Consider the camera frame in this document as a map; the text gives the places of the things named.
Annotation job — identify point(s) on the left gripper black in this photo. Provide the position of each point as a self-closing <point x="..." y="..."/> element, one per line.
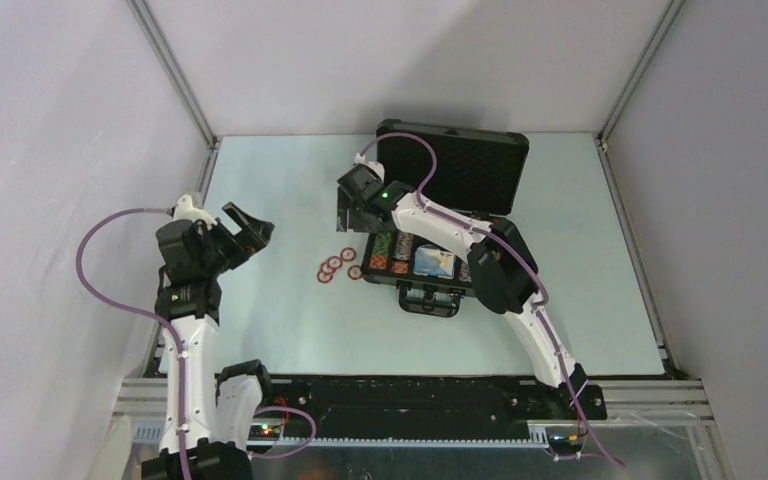
<point x="254" y="234"/>

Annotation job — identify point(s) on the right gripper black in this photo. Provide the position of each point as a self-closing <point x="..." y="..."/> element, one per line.
<point x="357" y="224"/>

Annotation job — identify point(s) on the red poker chip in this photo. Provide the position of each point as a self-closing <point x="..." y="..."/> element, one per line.
<point x="348" y="254"/>
<point x="354" y="272"/>
<point x="326" y="268"/>
<point x="335" y="262"/>
<point x="324" y="277"/>

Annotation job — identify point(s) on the black poker set case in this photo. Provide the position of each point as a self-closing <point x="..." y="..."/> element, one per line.
<point x="471" y="171"/>

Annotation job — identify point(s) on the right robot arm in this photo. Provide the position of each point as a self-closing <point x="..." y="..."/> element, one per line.
<point x="503" y="277"/>

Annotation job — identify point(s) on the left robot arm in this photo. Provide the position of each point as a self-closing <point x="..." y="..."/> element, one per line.
<point x="208" y="412"/>

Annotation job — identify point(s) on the green chip stack row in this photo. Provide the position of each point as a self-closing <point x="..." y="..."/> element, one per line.
<point x="380" y="251"/>

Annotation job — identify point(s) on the purple chip stack row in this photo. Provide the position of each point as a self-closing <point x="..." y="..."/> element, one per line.
<point x="402" y="252"/>

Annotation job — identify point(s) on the blue card deck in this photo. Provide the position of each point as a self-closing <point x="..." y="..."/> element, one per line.
<point x="433" y="262"/>

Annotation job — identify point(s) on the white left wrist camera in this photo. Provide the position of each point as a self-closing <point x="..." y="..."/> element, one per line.
<point x="189" y="207"/>

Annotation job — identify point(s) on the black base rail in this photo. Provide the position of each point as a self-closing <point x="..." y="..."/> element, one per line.
<point x="419" y="408"/>

